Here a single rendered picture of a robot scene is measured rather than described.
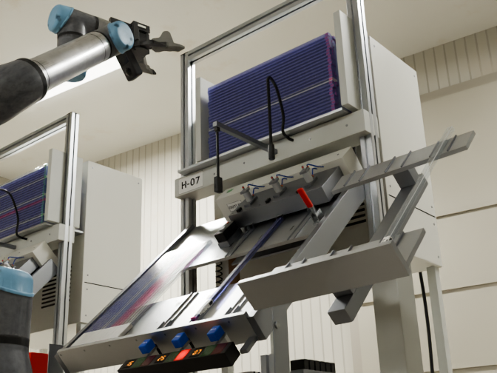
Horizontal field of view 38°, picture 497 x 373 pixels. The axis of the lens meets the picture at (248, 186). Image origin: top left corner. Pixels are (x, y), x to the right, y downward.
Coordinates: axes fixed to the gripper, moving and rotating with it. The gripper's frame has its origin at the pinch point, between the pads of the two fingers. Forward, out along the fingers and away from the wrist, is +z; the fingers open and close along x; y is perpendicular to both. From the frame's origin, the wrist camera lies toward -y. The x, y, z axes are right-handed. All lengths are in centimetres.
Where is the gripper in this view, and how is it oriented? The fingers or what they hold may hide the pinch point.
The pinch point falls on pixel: (170, 64)
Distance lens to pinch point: 207.5
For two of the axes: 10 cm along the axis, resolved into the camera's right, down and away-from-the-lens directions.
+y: -1.0, -9.1, 4.0
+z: 7.8, 1.8, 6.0
